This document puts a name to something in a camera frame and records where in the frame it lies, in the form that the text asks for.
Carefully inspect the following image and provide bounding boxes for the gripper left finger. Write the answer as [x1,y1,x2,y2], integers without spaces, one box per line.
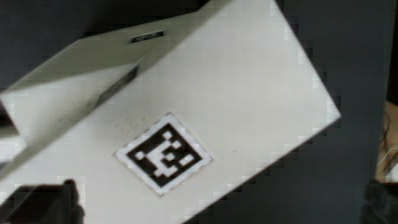
[0,179,85,224]

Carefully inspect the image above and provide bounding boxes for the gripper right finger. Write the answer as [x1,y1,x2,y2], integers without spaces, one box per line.
[360,180,398,224]

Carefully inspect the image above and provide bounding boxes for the white cabinet body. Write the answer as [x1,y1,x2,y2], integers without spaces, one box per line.
[0,0,231,171]

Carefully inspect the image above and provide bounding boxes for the white cabinet top block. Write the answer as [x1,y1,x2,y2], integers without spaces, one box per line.
[0,0,341,224]

